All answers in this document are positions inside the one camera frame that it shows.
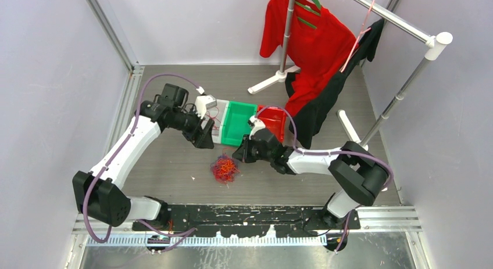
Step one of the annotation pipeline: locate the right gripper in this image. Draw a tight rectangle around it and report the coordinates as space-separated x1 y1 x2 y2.
233 134 273 163

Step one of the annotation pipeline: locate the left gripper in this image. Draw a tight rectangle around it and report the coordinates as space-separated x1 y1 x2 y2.
168 105 214 148

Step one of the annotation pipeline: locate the cable bundle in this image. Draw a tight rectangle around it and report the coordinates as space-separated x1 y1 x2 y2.
210 153 240 185

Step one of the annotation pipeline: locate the red cable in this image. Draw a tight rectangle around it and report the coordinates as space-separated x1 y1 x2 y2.
205 106 222 131

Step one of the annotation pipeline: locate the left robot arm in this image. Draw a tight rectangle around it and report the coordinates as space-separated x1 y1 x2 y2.
72 84 217 230

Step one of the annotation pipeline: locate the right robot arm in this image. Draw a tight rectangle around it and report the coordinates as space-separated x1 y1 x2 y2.
232 128 392 229

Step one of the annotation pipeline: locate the white plastic bin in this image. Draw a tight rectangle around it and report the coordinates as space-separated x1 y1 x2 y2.
205 99 230 144

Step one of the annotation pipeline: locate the green plastic bin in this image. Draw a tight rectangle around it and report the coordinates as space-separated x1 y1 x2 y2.
220 101 258 146

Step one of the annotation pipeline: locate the red plastic bin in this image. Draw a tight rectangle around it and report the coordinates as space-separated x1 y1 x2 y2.
257 105 287 143

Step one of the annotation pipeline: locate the black shirt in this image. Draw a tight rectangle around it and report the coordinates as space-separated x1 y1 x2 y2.
285 19 385 149

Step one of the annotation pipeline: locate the red shirt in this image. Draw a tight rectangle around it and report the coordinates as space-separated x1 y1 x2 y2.
259 0 356 116

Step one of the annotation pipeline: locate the pink hanger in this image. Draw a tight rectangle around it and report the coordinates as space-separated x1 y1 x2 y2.
340 0 375 72

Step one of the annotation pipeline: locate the green hanger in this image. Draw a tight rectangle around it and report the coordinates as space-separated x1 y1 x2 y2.
295 0 322 16

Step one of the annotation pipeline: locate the white garment rack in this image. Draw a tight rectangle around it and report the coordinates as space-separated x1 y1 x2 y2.
247 0 453 192

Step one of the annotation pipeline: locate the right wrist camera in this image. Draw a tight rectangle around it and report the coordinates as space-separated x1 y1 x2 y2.
248 115 266 137

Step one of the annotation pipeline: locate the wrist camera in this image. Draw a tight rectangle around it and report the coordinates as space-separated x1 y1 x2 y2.
248 115 266 137
195 95 217 119

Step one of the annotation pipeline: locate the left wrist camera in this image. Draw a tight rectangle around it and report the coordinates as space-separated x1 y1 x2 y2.
195 95 217 119

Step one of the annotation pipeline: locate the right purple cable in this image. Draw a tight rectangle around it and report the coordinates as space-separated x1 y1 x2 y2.
250 105 394 191

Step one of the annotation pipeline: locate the purple cable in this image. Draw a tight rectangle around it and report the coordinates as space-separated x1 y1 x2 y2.
250 105 394 191
83 73 205 245

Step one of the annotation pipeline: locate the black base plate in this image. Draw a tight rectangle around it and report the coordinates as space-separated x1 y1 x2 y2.
132 205 361 250

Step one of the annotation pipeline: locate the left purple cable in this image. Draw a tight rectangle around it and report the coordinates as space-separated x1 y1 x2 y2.
83 73 205 245

